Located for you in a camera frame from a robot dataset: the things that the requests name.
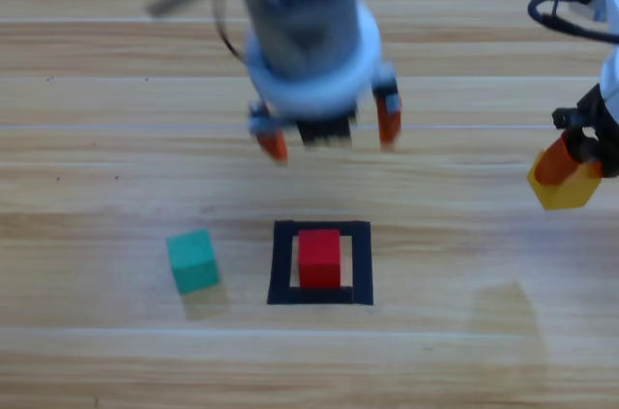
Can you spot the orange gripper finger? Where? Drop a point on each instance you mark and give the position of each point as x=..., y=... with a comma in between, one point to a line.
x=556, y=162
x=274, y=145
x=389, y=121
x=596, y=169

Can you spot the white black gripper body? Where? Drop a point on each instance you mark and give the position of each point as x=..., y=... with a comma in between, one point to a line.
x=314, y=99
x=599, y=124

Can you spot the yellow cube block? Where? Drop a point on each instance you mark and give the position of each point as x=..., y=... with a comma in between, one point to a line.
x=570, y=196

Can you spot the red cube block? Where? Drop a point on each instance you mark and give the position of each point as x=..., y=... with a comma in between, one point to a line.
x=319, y=259

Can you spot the green cube block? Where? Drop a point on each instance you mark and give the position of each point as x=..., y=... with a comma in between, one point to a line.
x=193, y=264

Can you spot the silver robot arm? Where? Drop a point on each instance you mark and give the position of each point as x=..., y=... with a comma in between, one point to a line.
x=300, y=17

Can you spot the black tape square outline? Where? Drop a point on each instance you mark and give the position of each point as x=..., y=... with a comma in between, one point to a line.
x=280, y=264

